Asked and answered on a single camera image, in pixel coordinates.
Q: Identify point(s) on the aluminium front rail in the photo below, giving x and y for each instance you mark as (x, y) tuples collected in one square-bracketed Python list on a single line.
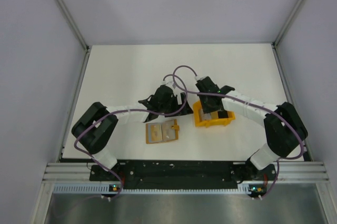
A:
[(286, 171)]

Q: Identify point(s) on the silver VIP card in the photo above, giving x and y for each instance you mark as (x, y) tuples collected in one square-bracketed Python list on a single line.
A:
[(205, 117)]

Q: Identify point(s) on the white slotted cable duct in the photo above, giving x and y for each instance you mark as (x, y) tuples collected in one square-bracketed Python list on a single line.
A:
[(111, 189)]

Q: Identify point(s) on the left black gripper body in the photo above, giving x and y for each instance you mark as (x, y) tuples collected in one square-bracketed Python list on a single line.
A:
[(171, 107)]

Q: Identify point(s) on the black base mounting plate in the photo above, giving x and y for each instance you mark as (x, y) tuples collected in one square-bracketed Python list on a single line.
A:
[(181, 174)]

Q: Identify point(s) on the yellow plastic bin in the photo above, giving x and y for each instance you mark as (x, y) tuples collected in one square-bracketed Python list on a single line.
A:
[(197, 110)]

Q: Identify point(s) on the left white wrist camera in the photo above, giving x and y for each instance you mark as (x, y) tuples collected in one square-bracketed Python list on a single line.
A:
[(169, 84)]

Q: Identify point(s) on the aluminium frame post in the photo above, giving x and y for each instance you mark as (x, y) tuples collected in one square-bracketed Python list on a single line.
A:
[(288, 22), (72, 24)]

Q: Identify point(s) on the gold VIP card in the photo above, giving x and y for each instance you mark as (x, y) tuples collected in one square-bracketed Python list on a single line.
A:
[(168, 132)]

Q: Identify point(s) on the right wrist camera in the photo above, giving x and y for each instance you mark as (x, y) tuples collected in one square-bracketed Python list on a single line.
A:
[(199, 78)]

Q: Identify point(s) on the black card in bin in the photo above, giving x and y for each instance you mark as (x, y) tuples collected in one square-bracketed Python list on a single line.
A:
[(222, 114)]

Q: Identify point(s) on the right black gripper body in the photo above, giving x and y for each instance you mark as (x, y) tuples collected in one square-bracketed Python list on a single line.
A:
[(206, 106)]

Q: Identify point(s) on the left aluminium frame post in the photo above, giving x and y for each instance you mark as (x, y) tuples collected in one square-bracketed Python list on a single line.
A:
[(72, 24)]

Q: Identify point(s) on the right aluminium frame post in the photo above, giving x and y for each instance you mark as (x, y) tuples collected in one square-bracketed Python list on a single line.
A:
[(288, 22)]

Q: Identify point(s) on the orange leather card holder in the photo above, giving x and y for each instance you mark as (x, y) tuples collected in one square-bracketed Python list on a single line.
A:
[(172, 122)]

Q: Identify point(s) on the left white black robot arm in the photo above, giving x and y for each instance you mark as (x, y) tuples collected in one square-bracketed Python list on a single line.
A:
[(95, 127)]

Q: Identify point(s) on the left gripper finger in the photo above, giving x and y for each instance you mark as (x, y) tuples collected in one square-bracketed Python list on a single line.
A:
[(182, 98), (184, 110)]

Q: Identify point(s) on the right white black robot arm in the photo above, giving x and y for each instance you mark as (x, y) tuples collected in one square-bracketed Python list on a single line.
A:
[(283, 126)]

